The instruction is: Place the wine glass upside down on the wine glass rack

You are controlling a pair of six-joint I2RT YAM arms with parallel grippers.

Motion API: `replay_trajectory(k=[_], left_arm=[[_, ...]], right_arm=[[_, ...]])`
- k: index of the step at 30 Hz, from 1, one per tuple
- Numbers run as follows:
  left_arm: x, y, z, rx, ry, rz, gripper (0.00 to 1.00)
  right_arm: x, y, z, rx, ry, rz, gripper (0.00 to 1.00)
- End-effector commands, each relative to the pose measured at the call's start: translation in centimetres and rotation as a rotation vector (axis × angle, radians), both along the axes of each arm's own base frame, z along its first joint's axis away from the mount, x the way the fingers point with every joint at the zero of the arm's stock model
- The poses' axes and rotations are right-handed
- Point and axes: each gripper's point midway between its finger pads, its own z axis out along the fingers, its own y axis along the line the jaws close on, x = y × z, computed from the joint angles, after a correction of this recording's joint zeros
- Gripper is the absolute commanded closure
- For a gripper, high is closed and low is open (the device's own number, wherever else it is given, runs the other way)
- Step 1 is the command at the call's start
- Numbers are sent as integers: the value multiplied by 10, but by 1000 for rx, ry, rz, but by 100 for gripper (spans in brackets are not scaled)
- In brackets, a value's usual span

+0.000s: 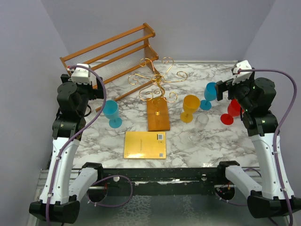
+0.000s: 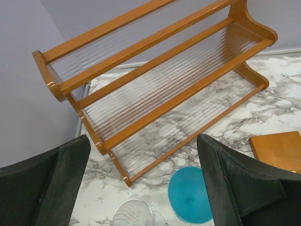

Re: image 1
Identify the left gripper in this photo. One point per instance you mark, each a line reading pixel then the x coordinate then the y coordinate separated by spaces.
pixel 243 92

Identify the blue wine glass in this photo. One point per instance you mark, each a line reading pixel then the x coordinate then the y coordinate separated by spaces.
pixel 209 95
pixel 111 112

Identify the red wine glass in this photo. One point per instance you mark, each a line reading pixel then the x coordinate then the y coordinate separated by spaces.
pixel 233 111

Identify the yellow wine glass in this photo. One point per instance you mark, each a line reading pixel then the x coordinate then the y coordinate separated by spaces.
pixel 191 104

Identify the clear wine glass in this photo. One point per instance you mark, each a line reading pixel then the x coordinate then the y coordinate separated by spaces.
pixel 200 123

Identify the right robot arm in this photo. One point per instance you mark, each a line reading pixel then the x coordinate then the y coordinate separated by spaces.
pixel 274 196

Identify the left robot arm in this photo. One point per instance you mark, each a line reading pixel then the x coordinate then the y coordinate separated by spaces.
pixel 60 200

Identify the wooden rack base board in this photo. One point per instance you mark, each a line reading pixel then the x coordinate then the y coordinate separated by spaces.
pixel 157 114

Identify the wooden shelf rack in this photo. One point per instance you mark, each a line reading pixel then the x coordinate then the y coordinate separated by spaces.
pixel 119 55

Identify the yellow book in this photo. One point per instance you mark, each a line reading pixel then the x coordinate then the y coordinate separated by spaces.
pixel 145 145

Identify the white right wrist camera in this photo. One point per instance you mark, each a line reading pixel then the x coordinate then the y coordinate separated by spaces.
pixel 240 72

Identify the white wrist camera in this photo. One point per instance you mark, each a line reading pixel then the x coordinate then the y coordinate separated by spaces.
pixel 240 72
pixel 80 76

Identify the gold wire wine glass rack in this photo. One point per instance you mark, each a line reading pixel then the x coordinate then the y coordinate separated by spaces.
pixel 157 80

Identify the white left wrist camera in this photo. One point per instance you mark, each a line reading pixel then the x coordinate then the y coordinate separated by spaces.
pixel 80 76

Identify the black metal mounting rail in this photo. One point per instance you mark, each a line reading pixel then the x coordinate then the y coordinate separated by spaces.
pixel 158 181

